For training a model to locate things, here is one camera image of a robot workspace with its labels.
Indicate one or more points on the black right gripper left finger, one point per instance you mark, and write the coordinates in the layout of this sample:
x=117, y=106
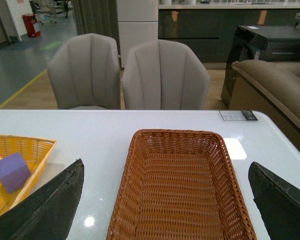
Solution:
x=48, y=213

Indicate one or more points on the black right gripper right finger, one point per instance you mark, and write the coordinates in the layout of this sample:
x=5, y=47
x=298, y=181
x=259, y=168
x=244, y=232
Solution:
x=278, y=202

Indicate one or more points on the brown wicker basket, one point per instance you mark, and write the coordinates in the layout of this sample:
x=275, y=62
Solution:
x=179, y=185

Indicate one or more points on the yellow wicker basket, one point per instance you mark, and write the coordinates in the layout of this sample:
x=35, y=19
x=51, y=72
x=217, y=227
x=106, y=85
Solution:
x=35, y=151

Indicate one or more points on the purple foam cube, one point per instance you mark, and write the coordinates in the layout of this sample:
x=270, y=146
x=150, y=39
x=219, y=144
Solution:
x=14, y=172

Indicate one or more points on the label sticker on table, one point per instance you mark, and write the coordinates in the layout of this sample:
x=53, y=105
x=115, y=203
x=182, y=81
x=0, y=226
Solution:
x=237, y=115

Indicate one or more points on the brown sofa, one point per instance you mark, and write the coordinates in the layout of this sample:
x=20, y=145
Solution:
x=272, y=88

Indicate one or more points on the left grey upholstered chair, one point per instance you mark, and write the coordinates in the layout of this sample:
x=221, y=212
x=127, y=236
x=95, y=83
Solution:
x=85, y=73

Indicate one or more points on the grey upholstered chair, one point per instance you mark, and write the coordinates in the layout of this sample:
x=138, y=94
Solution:
x=164, y=75
x=85, y=73

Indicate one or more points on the black appliance box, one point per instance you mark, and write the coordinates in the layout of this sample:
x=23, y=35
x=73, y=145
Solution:
x=266, y=43

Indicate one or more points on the right grey upholstered chair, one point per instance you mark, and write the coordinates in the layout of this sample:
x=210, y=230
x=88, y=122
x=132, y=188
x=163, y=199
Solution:
x=164, y=75

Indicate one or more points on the dark kitchen counter cabinet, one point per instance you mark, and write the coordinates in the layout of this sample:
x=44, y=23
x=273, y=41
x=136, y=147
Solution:
x=208, y=29

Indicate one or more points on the red bin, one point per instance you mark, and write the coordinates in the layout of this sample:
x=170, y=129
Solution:
x=31, y=24

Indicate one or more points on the grey curtain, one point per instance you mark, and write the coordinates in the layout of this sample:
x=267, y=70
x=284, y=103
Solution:
x=97, y=16

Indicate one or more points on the white refrigerator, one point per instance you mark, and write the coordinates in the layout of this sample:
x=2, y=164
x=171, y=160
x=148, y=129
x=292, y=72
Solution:
x=137, y=24

